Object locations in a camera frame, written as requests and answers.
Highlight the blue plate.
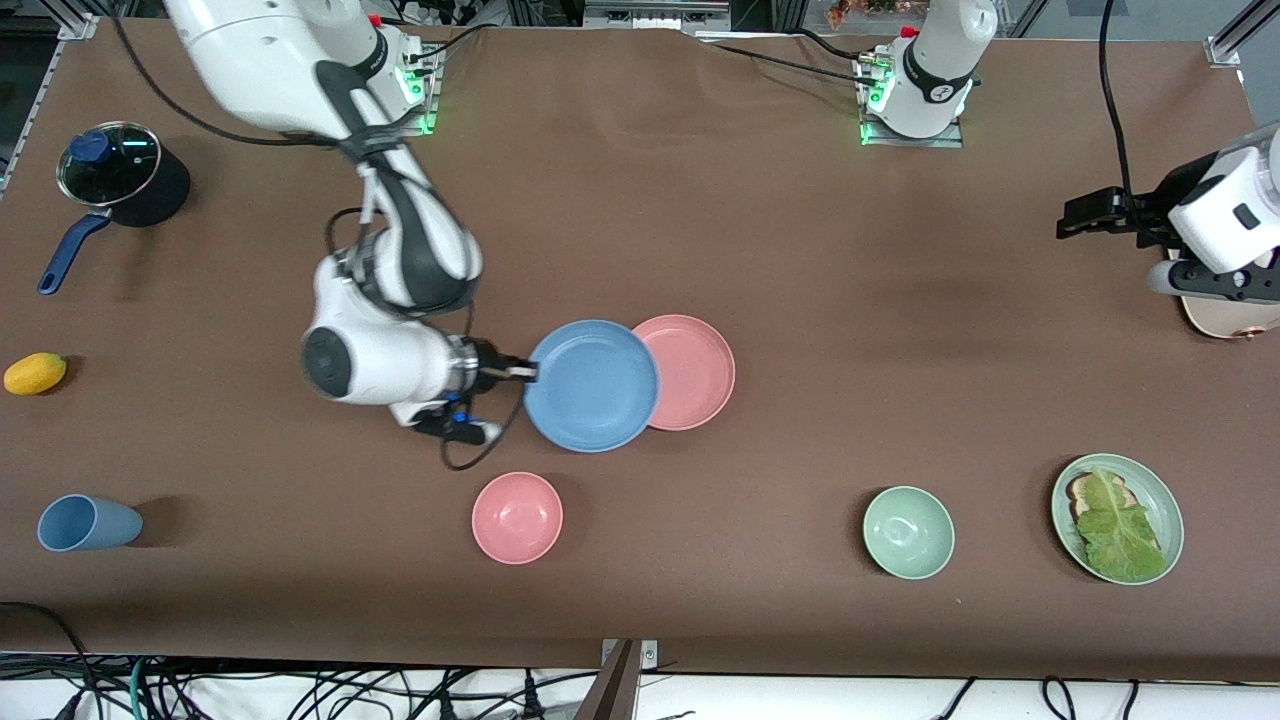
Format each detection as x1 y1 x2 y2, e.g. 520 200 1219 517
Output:
522 319 662 454

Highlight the pink plate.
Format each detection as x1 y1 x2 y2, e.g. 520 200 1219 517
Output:
632 314 737 432

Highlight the beige toaster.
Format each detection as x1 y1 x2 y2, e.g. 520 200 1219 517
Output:
1170 248 1280 341

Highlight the pink bowl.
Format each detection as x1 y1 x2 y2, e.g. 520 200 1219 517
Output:
471 471 564 566

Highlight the brown table cover cloth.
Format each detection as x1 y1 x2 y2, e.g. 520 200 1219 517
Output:
0 15 1280 683

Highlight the toast bread slice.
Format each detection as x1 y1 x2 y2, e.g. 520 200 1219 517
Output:
1065 473 1131 522

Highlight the green plate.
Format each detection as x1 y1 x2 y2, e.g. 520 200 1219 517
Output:
1050 453 1186 586

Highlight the orange red toy food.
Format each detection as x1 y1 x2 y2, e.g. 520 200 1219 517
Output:
826 0 907 27

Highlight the green lettuce leaf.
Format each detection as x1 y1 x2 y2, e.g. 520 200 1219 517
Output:
1075 467 1169 583

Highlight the dark brown support leg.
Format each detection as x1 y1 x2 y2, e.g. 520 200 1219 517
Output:
572 640 641 720

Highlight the green bowl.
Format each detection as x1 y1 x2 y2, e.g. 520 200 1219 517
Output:
862 485 956 581

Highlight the blue cup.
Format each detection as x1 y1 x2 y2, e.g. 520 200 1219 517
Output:
37 494 144 553

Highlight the yellow lemon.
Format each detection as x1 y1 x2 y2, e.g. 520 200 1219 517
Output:
3 352 68 396

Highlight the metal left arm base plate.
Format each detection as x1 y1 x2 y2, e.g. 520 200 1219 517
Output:
858 52 967 149

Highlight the aluminium frame rail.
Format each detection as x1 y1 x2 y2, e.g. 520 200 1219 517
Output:
0 0 101 191
1205 0 1280 69

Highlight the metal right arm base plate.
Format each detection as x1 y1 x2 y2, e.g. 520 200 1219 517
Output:
395 42 442 137

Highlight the black left base cable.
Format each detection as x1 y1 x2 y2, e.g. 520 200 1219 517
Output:
788 28 867 63
698 36 881 89

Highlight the black base cable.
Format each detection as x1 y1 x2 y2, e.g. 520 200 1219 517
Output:
698 36 881 89
788 28 867 63
405 20 493 69

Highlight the black right base cable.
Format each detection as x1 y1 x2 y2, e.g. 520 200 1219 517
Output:
405 20 493 69

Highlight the grey metal frame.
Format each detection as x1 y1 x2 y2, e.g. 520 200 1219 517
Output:
583 0 733 31

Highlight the black pot with blue handle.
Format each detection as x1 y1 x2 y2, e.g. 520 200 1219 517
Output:
37 120 193 297

